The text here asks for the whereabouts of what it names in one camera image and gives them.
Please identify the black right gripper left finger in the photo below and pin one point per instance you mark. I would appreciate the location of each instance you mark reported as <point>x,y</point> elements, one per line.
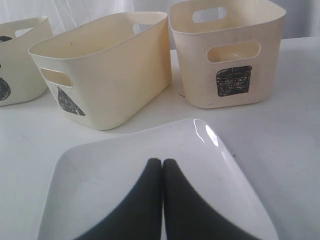
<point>139,214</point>

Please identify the cream bin with triangle mark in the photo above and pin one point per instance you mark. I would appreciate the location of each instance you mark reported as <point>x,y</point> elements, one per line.
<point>103,72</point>

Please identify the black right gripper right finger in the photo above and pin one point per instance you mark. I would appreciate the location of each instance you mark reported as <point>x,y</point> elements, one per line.
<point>201,204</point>

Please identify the cream bin with square mark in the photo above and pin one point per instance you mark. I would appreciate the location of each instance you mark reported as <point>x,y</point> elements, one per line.
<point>227,50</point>

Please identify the white square plate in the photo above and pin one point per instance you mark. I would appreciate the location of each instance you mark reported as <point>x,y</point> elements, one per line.
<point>90,180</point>

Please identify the cream bin with circle mark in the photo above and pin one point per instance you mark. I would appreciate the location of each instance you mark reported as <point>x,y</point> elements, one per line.
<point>20,79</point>

